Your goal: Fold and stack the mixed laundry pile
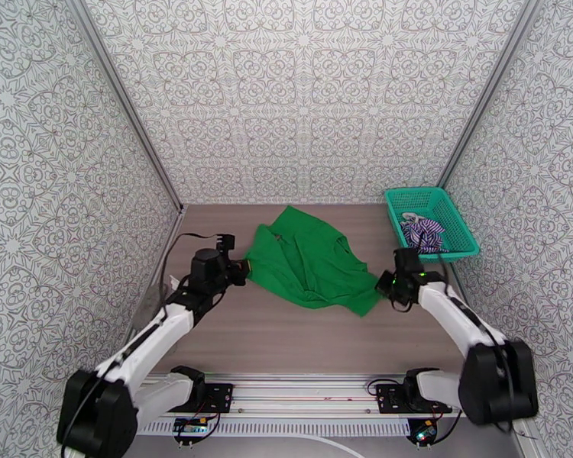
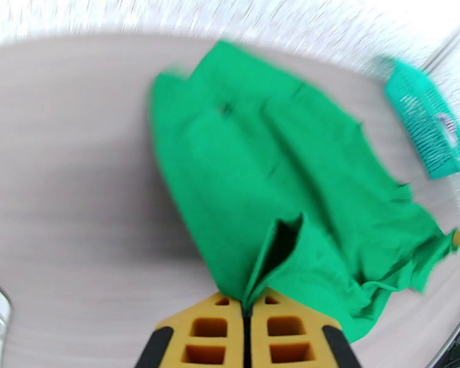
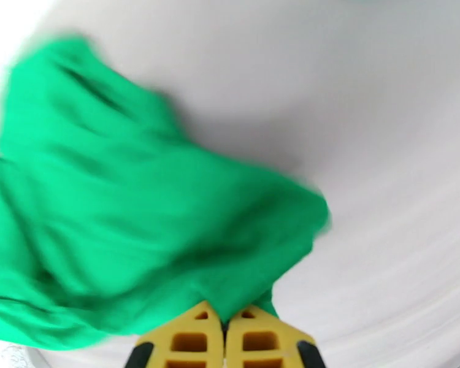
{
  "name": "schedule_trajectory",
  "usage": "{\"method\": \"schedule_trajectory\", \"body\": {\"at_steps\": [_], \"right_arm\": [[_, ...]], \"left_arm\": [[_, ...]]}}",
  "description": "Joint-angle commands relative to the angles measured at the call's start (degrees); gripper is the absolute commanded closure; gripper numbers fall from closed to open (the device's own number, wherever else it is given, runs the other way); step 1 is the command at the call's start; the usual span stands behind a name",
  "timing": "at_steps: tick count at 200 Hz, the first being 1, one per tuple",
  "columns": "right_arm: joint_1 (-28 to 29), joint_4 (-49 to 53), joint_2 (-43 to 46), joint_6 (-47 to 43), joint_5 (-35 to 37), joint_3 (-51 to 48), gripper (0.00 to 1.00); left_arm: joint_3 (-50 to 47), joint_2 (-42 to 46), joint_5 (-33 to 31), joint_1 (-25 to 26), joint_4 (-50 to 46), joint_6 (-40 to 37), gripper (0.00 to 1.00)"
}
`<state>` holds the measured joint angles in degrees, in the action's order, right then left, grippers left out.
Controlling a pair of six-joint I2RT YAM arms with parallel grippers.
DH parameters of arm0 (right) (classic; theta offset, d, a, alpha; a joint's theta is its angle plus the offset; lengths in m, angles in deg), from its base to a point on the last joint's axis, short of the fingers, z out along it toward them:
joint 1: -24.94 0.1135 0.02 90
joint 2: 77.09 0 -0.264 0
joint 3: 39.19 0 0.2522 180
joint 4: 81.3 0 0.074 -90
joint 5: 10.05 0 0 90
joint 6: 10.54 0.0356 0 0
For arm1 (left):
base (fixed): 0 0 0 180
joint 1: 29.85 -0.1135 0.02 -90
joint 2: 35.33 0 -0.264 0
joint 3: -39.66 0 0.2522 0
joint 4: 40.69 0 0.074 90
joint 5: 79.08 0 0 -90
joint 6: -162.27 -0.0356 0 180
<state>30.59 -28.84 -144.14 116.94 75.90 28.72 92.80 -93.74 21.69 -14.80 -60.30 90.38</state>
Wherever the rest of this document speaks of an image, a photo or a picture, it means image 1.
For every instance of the green plastic mesh basket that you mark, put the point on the green plastic mesh basket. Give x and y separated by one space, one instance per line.
410 199

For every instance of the aluminium mounting rail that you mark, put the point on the aluminium mounting rail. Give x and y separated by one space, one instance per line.
305 394

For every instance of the aluminium corner post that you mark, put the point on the aluminium corner post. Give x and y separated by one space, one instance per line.
124 96
486 89

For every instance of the blue white striped tank top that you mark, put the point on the blue white striped tank top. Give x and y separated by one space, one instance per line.
422 232

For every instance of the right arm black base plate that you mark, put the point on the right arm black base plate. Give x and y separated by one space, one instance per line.
387 399

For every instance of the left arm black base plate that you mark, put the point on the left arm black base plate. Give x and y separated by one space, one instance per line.
219 397

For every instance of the small white stand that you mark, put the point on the small white stand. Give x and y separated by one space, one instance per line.
174 281

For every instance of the green shirt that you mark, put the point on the green shirt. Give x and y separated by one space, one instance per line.
305 261

